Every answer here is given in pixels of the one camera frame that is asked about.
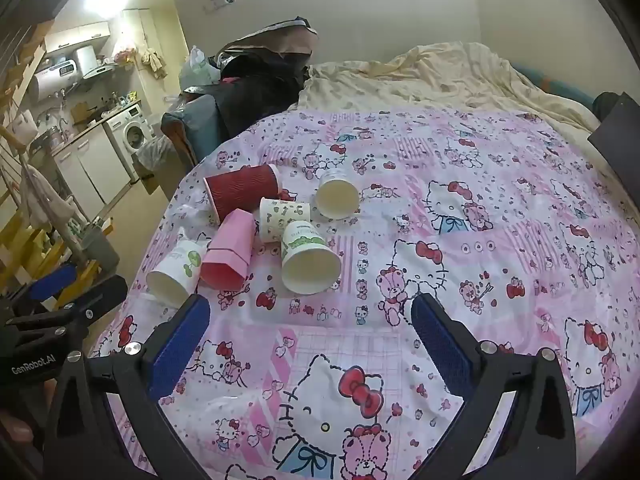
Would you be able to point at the blue-grey chair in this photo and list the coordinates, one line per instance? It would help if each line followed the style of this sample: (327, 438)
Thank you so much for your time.
(199, 115)

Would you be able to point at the hanging light cloth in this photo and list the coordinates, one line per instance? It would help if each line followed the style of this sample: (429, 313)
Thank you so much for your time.
(45, 195)

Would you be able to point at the large white cup green print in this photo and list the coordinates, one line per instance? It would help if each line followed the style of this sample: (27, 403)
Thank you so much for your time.
(307, 260)

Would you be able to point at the white washing machine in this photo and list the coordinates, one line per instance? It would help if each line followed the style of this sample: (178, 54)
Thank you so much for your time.
(131, 132)

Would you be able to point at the white plastic bag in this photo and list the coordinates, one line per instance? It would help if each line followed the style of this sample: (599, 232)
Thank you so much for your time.
(197, 67)

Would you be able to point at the cream duvet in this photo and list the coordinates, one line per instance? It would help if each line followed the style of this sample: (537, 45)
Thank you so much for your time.
(425, 80)

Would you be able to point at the brown bag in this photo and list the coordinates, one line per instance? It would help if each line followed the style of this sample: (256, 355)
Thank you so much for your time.
(285, 37)

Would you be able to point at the pile of dark bags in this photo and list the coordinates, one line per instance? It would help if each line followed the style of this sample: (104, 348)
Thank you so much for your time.
(260, 90)

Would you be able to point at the red ribbed paper cup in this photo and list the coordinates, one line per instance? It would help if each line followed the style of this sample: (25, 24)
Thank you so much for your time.
(242, 190)

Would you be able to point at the white water heater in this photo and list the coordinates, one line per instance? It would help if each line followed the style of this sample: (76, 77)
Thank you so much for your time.
(55, 77)

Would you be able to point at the person's left hand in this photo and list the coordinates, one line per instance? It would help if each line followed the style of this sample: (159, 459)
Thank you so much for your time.
(15, 427)

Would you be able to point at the dark box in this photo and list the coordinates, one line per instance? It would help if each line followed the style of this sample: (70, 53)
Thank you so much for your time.
(620, 130)

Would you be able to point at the yellow wooden stair railing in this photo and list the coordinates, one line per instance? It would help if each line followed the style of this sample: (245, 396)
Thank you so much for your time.
(20, 230)

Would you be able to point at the hanging yellow cloth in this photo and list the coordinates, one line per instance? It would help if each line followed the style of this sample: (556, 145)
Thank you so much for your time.
(152, 61)

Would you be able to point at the range hood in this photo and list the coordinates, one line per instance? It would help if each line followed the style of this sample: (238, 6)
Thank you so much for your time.
(100, 71)

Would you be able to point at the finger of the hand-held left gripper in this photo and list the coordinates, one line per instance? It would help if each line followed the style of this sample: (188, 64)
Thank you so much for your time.
(52, 281)
(97, 296)

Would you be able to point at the pink cartoon printed blanket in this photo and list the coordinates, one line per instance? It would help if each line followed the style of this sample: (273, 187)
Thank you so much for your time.
(450, 260)

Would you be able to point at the bin with clear bag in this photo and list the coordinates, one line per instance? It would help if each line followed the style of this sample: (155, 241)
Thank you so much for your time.
(152, 152)

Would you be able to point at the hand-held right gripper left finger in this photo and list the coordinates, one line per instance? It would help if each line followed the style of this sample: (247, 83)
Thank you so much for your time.
(181, 342)

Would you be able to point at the white cup with green clover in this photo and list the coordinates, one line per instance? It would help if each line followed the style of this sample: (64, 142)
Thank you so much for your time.
(175, 272)

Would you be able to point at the plain white paper cup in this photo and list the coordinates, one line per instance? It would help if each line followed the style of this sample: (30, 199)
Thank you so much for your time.
(337, 194)

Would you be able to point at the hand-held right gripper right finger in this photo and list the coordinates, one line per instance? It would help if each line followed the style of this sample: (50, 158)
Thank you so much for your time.
(442, 345)

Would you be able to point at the pink paper cup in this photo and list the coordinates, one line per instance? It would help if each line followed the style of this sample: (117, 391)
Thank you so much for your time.
(227, 250)

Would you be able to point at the teal pillow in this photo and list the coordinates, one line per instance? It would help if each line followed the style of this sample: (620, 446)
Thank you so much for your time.
(560, 85)

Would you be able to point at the grey waste bin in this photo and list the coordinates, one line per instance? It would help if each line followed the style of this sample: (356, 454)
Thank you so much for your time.
(102, 247)

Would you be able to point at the cream wall cabinet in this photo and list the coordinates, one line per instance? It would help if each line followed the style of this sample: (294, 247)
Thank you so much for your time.
(75, 36)

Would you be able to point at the white cup with small pattern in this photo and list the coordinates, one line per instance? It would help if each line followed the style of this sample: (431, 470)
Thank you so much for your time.
(282, 217)

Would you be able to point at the white kitchen base cabinet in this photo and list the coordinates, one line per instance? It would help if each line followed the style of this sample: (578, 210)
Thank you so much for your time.
(92, 167)

